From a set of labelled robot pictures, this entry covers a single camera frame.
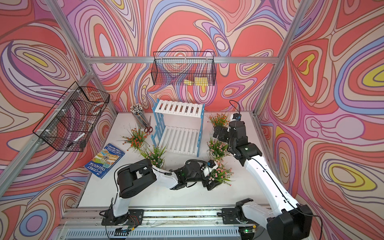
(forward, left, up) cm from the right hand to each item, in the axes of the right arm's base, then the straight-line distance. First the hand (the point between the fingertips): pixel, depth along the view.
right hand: (222, 133), depth 78 cm
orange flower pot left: (+3, +49, -8) cm, 50 cm away
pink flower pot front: (-19, +2, -9) cm, 21 cm away
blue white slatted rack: (+24, +27, -21) cm, 42 cm away
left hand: (-17, +2, -17) cm, 24 cm away
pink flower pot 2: (-4, +2, -9) cm, 10 cm away
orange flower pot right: (+18, -2, -10) cm, 21 cm away
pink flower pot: (-6, +38, -11) cm, 39 cm away
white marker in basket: (-6, +75, +4) cm, 76 cm away
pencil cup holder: (+25, +52, -5) cm, 58 cm away
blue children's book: (-3, +71, -20) cm, 74 cm away
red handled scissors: (+23, +49, -22) cm, 58 cm away
